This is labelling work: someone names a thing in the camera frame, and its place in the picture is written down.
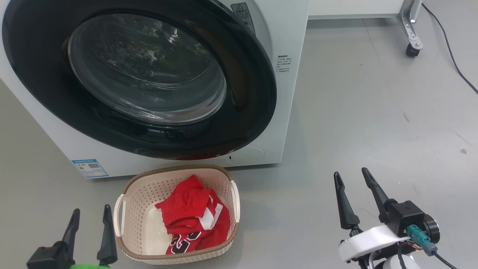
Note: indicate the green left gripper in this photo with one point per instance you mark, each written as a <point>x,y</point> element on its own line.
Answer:
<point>89,266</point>

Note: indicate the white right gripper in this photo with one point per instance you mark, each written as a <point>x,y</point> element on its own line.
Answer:
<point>373,241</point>

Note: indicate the red basketball jersey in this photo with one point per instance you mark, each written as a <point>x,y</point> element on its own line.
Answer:
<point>186,209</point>

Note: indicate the glass washing machine door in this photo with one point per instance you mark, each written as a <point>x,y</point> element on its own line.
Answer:
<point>37,93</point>

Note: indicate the cream perforated laundry basket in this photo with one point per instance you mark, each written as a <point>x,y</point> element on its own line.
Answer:
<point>140,209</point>

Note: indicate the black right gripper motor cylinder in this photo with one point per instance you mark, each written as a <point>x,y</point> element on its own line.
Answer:
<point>432,228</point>

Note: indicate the white front-load washing machine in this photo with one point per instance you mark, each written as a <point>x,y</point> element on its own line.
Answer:
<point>291,112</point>

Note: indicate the blue energy label sticker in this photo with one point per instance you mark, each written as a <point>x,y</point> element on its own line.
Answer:
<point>89,169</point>

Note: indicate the grey warning sticker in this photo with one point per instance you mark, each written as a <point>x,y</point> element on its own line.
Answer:
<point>243,18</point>

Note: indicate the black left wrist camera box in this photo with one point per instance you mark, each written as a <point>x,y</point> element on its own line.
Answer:
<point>48,257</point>

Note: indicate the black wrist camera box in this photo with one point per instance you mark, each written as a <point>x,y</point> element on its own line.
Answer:
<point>407,216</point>
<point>48,257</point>

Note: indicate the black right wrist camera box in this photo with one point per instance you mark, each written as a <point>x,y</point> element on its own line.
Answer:
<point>407,216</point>

